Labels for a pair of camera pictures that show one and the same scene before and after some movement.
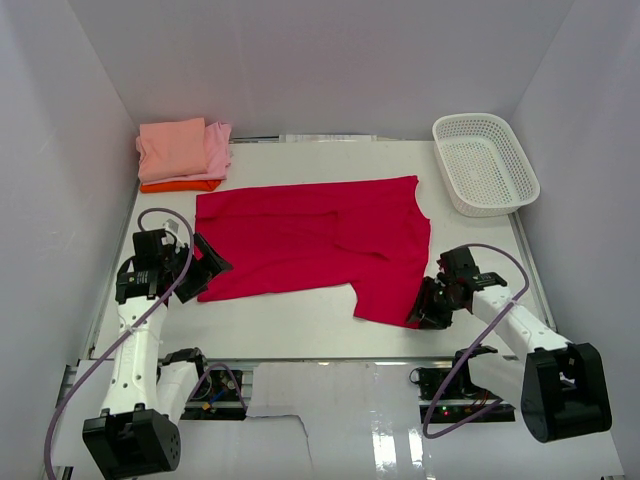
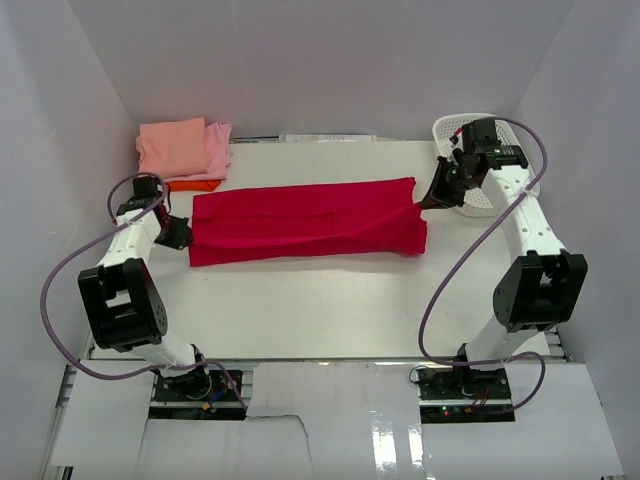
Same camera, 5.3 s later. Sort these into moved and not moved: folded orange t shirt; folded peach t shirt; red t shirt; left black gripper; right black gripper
Moved: left black gripper; red t shirt; right black gripper
Not moved: folded orange t shirt; folded peach t shirt
